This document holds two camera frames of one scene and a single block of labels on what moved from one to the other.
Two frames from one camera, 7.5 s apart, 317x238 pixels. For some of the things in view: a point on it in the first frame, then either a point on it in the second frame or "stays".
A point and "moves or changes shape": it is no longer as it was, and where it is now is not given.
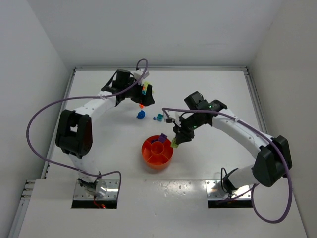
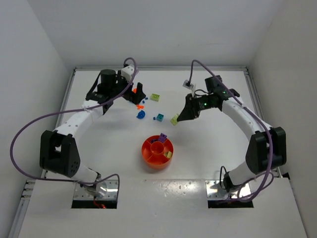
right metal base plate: x=216 y=190 stays
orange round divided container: x=156 y=154 stays
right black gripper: x=184 y=129 -> x=193 y=107
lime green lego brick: x=145 y=84 moves or changes shape
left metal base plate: x=105 y=189 stays
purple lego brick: x=163 y=137 stays
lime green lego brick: x=174 y=144 -> x=168 y=154
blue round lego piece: x=141 y=114 stays
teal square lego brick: x=160 y=117 stays
